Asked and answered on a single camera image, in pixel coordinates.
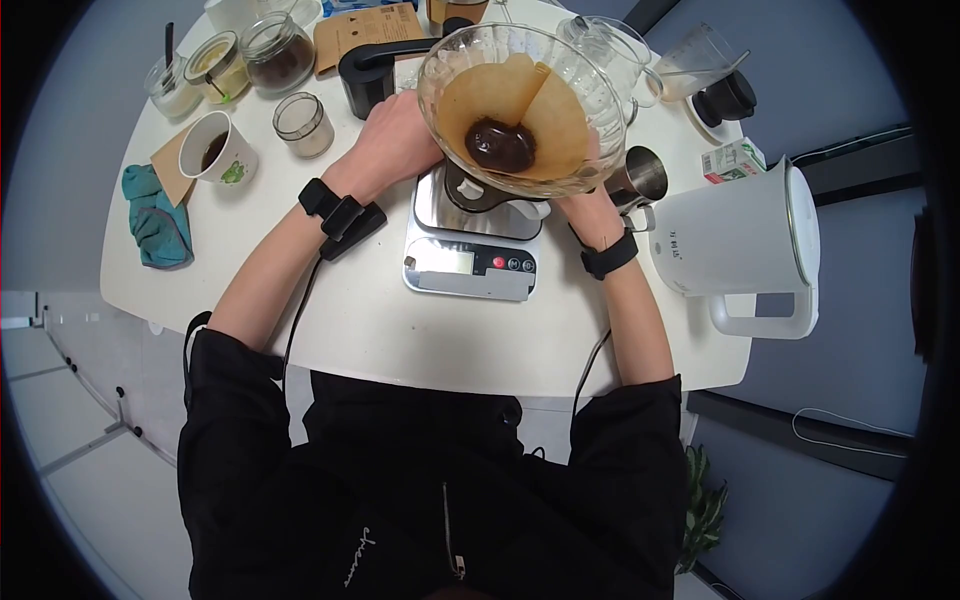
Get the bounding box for person's right hand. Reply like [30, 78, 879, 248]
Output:
[553, 129, 628, 250]

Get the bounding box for person's left hand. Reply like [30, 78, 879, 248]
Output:
[322, 90, 446, 205]

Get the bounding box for glass coffee dripper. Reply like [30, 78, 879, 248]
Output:
[416, 22, 629, 200]

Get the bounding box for black wrist band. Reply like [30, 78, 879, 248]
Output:
[298, 177, 389, 262]
[567, 223, 640, 282]

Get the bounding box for steel milk jug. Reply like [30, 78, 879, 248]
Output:
[604, 145, 670, 233]

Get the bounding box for empty glass jar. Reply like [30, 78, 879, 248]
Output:
[271, 91, 336, 161]

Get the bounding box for dark coffee server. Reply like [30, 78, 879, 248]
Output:
[442, 157, 553, 222]

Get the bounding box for wet coffee grounds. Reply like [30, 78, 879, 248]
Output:
[464, 116, 539, 174]

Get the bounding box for brown paper bag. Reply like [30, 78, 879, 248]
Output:
[312, 2, 427, 77]

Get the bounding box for silver kitchen scale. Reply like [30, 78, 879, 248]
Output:
[402, 165, 543, 303]

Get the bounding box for glass jar of coffee beans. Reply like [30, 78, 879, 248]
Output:
[239, 11, 317, 96]

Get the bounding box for white electric kettle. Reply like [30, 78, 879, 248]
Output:
[646, 155, 822, 342]

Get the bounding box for white green milk carton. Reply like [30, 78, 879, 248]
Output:
[701, 136, 768, 186]

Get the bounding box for white paper cup of coffee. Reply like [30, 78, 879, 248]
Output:
[177, 111, 261, 189]

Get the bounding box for clear glass pitcher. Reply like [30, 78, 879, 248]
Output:
[556, 15, 666, 126]

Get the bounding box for black round object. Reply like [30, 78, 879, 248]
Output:
[691, 69, 759, 129]

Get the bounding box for clear plastic measuring cup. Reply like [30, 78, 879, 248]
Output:
[652, 21, 752, 103]

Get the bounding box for glass jar of pale powder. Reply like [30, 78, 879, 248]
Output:
[183, 30, 252, 105]

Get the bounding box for white container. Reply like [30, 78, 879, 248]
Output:
[204, 0, 325, 36]

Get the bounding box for folded brown paper filter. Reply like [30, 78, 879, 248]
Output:
[150, 120, 201, 210]

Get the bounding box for small glass cup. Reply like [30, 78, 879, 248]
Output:
[144, 52, 204, 120]

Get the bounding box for teal cloth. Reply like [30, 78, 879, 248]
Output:
[121, 163, 196, 270]

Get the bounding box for green potted plant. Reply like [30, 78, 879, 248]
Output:
[675, 444, 729, 576]

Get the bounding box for person's body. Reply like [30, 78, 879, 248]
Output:
[177, 311, 690, 600]

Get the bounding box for black kettle with handle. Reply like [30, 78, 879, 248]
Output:
[338, 37, 445, 122]

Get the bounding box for white cable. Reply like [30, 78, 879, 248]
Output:
[791, 407, 913, 459]

